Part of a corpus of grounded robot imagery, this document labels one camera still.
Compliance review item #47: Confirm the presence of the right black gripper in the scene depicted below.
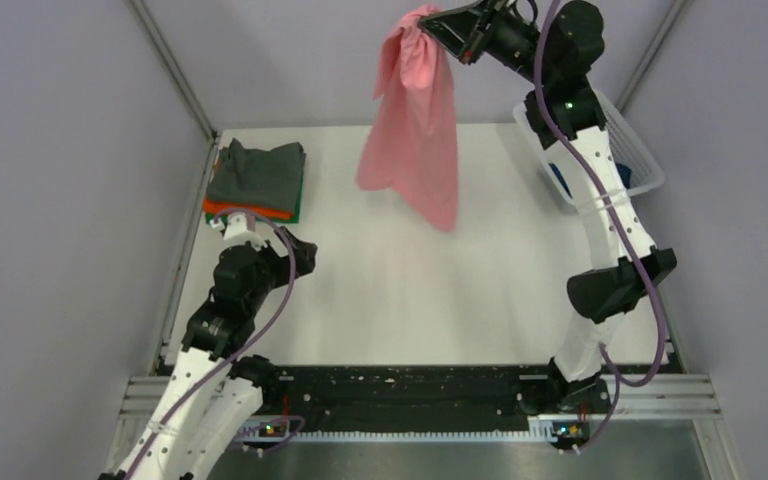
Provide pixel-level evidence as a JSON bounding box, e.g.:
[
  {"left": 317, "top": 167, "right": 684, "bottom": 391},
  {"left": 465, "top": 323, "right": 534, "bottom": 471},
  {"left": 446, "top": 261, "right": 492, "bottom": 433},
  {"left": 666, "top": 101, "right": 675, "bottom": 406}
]
[{"left": 419, "top": 0, "right": 556, "bottom": 88}]

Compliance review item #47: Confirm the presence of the pink t shirt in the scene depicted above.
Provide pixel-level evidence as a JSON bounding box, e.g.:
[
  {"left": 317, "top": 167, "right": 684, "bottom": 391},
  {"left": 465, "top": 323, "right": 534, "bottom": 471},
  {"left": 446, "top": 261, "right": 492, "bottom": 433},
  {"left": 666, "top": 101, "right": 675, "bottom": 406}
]
[{"left": 356, "top": 3, "right": 459, "bottom": 232}]

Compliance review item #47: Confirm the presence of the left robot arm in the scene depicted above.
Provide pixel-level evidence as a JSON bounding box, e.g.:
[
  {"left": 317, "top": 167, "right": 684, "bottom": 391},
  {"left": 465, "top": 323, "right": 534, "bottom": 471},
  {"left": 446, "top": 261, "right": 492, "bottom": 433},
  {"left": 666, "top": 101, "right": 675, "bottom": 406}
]
[{"left": 102, "top": 208, "right": 318, "bottom": 479}]

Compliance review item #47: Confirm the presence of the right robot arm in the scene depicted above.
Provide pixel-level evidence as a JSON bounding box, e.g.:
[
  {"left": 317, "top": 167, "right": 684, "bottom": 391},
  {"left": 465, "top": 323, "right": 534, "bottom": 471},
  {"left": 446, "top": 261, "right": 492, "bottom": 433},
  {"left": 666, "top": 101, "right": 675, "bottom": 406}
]
[{"left": 419, "top": 1, "right": 677, "bottom": 412}]

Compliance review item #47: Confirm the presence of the folded grey t shirt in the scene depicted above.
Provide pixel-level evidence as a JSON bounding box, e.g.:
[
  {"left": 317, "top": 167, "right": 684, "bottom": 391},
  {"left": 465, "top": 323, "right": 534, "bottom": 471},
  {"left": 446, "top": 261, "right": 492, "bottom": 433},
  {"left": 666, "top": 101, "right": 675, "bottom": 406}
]
[{"left": 208, "top": 138, "right": 306, "bottom": 188}]

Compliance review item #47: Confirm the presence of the folded orange t shirt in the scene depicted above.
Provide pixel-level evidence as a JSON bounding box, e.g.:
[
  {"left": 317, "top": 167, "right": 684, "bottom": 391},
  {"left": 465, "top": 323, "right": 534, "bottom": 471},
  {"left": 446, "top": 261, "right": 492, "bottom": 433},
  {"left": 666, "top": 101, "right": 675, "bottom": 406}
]
[{"left": 201, "top": 197, "right": 298, "bottom": 224}]

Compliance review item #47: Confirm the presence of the white plastic basket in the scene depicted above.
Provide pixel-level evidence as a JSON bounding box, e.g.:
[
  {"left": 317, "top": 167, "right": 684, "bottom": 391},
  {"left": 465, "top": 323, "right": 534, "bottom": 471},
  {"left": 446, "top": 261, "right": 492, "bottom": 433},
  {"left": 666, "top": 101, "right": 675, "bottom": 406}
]
[{"left": 512, "top": 89, "right": 665, "bottom": 213}]

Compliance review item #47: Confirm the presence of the crumpled blue t shirt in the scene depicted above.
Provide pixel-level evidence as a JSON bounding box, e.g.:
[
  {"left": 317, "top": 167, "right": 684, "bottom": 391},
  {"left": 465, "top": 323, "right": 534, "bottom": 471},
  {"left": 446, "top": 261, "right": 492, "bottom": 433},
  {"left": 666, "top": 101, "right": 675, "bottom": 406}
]
[{"left": 549, "top": 163, "right": 632, "bottom": 198}]

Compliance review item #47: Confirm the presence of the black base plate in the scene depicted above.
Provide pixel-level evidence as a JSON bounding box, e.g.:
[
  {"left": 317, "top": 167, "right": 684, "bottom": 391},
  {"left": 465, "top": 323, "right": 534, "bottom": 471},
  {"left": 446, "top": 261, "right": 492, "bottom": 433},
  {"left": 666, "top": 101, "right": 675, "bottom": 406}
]
[{"left": 158, "top": 360, "right": 683, "bottom": 435}]

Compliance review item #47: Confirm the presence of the left aluminium frame post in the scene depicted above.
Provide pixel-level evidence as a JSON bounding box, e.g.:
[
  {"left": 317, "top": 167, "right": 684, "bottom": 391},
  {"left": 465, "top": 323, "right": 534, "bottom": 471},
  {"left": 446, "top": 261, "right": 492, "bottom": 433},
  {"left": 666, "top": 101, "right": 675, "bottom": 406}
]
[{"left": 125, "top": 0, "right": 217, "bottom": 139}]

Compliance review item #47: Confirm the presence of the aluminium frame post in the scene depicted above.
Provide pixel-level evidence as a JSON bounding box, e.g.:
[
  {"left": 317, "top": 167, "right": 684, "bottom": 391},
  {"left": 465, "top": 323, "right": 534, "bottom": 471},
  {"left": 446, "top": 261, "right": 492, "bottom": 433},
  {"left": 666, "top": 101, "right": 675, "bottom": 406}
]
[
  {"left": 125, "top": 0, "right": 217, "bottom": 139},
  {"left": 615, "top": 0, "right": 692, "bottom": 112}
]

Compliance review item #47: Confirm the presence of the right aluminium frame post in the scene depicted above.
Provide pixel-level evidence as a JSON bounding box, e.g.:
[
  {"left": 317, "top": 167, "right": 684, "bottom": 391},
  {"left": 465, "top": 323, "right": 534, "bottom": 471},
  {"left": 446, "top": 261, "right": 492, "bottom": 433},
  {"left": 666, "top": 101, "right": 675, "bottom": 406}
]
[{"left": 615, "top": 0, "right": 692, "bottom": 112}]

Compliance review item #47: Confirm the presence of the white slotted cable duct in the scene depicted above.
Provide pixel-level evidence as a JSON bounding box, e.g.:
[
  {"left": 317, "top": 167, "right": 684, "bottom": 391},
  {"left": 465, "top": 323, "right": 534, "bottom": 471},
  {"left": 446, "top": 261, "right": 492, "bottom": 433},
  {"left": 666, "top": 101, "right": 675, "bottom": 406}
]
[{"left": 234, "top": 422, "right": 568, "bottom": 443}]

